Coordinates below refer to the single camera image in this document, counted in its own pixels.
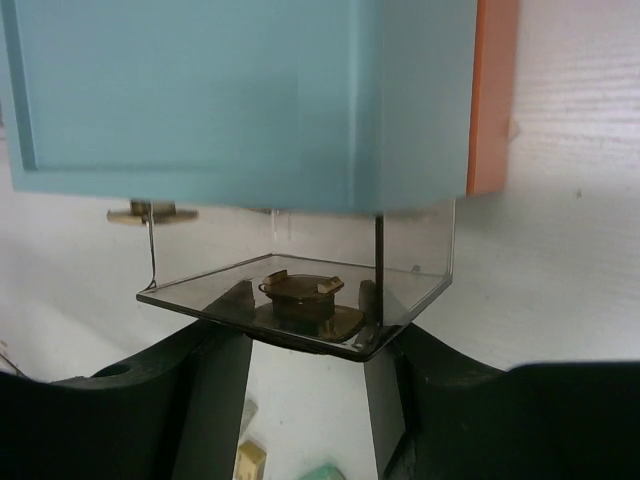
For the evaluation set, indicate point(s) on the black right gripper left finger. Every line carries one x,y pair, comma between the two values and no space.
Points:
171,411

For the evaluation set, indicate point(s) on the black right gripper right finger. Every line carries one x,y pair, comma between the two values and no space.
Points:
438,414

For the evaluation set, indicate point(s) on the grey small eraser stick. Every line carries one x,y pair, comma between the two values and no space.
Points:
249,412

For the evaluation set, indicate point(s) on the yellow small clip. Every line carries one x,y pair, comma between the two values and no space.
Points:
250,461

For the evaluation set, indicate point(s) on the green highlighter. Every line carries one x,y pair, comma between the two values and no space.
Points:
324,472

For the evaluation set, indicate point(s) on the teal mini drawer cabinet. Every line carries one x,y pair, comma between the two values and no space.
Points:
328,106

